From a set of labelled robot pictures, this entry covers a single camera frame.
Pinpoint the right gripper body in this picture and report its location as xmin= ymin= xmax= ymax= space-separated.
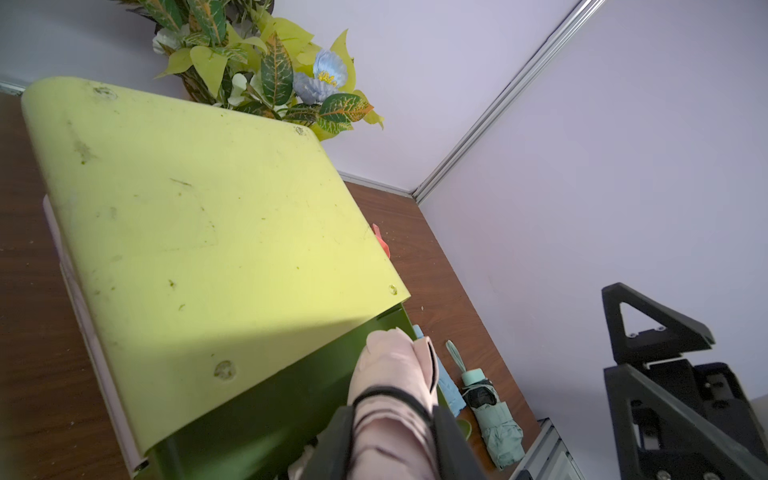
xmin=641 ymin=360 xmax=767 ymax=479

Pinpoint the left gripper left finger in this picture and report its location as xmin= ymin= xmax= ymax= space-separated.
xmin=301 ymin=406 xmax=355 ymax=480

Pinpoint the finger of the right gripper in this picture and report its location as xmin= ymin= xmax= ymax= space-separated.
xmin=604 ymin=362 xmax=767 ymax=479
xmin=601 ymin=283 xmax=715 ymax=366

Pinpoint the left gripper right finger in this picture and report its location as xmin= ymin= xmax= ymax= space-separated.
xmin=431 ymin=405 xmax=486 ymax=480

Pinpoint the dark green top drawer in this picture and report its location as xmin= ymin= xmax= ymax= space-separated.
xmin=136 ymin=305 xmax=415 ymax=479

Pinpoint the yellow-green drawer cabinet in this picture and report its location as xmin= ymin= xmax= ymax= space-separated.
xmin=21 ymin=77 xmax=409 ymax=479

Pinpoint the mint green folded umbrella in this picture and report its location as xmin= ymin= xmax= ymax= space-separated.
xmin=446 ymin=340 xmax=525 ymax=470

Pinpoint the light blue folded umbrella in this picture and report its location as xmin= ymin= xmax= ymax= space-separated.
xmin=437 ymin=358 xmax=466 ymax=417

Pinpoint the red plastic scoop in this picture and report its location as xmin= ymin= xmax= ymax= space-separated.
xmin=371 ymin=223 xmax=391 ymax=259

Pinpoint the artificial plant in vase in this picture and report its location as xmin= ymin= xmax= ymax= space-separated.
xmin=124 ymin=0 xmax=384 ymax=140

